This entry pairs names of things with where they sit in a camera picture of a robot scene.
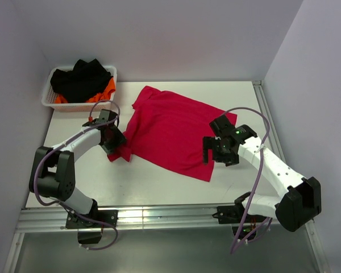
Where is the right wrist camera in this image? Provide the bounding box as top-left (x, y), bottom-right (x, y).
top-left (209, 115), bottom-right (257, 144)

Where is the front aluminium rail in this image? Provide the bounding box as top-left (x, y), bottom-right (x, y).
top-left (15, 204), bottom-right (221, 233)

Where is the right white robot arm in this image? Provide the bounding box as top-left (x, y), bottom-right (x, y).
top-left (202, 136), bottom-right (322, 232)

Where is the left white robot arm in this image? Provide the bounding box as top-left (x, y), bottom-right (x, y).
top-left (29, 125), bottom-right (126, 227)

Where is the black t shirt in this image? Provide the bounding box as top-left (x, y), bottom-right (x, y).
top-left (51, 59), bottom-right (113, 88)

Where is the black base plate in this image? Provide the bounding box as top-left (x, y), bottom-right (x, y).
top-left (65, 209), bottom-right (118, 229)
top-left (212, 205), bottom-right (266, 224)

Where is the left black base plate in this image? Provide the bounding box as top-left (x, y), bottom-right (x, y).
top-left (65, 209), bottom-right (118, 229)

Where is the red t shirt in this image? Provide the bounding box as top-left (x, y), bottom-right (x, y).
top-left (108, 86), bottom-right (224, 182)

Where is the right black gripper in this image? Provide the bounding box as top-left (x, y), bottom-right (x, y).
top-left (203, 136), bottom-right (240, 167)

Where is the orange t shirt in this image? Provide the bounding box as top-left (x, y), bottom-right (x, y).
top-left (52, 78), bottom-right (116, 104)

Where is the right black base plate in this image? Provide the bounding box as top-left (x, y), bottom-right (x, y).
top-left (212, 205), bottom-right (266, 224)

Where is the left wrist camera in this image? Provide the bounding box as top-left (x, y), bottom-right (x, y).
top-left (82, 109), bottom-right (119, 127)

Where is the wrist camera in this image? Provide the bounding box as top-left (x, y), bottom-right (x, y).
top-left (82, 109), bottom-right (119, 127)
top-left (209, 115), bottom-right (257, 144)

